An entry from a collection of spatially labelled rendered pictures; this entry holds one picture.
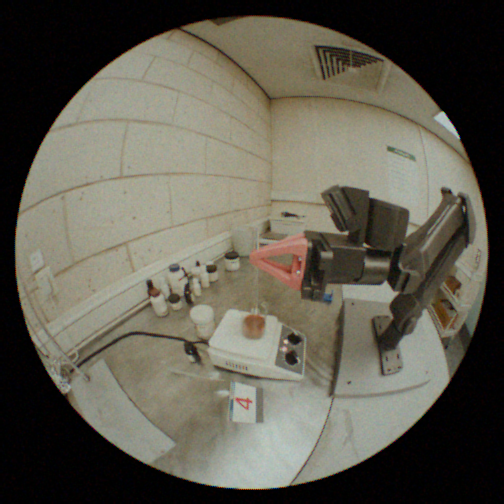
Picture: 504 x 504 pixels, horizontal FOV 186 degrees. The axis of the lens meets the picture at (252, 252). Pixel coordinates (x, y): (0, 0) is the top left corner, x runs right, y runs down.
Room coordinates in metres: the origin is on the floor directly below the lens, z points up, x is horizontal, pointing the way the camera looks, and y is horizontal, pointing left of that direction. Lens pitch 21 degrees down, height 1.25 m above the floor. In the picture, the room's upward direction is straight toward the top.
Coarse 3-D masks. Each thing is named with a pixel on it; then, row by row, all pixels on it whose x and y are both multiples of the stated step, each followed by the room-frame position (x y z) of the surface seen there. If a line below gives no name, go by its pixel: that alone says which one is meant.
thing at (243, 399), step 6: (240, 390) 0.11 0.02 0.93; (246, 390) 0.11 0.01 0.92; (252, 390) 0.11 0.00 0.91; (234, 396) 0.09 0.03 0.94; (240, 396) 0.09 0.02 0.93; (246, 396) 0.10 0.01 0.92; (252, 396) 0.10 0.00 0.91; (234, 402) 0.08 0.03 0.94; (240, 402) 0.08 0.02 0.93; (246, 402) 0.08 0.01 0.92; (252, 402) 0.08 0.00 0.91; (234, 408) 0.06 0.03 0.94; (240, 408) 0.06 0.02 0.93; (246, 408) 0.07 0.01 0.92; (252, 408) 0.07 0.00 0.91; (234, 414) 0.05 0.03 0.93; (240, 414) 0.05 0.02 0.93; (246, 414) 0.05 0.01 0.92; (252, 414) 0.05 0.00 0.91; (240, 420) 0.04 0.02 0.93; (246, 420) 0.04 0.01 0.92; (252, 420) 0.04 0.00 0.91
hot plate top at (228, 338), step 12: (228, 312) 0.28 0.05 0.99; (228, 324) 0.24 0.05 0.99; (276, 324) 0.24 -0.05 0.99; (216, 336) 0.20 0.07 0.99; (228, 336) 0.21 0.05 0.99; (240, 336) 0.21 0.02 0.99; (264, 336) 0.21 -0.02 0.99; (216, 348) 0.18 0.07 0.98; (228, 348) 0.18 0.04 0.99; (240, 348) 0.18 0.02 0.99; (252, 348) 0.18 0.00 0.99; (264, 348) 0.18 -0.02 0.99
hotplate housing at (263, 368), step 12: (276, 336) 0.22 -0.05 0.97; (276, 348) 0.19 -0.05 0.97; (216, 360) 0.17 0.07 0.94; (228, 360) 0.17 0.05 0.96; (240, 360) 0.16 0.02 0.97; (252, 360) 0.16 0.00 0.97; (264, 360) 0.16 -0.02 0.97; (240, 372) 0.16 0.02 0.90; (252, 372) 0.15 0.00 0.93; (264, 372) 0.15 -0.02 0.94; (276, 372) 0.14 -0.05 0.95; (288, 372) 0.14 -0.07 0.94
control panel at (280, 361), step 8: (288, 328) 0.25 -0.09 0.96; (280, 336) 0.22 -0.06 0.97; (304, 336) 0.24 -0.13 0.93; (280, 344) 0.20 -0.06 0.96; (288, 344) 0.21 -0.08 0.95; (304, 344) 0.22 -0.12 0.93; (280, 352) 0.18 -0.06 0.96; (296, 352) 0.19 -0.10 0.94; (280, 360) 0.16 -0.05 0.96; (288, 368) 0.15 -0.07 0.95; (296, 368) 0.15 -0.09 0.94
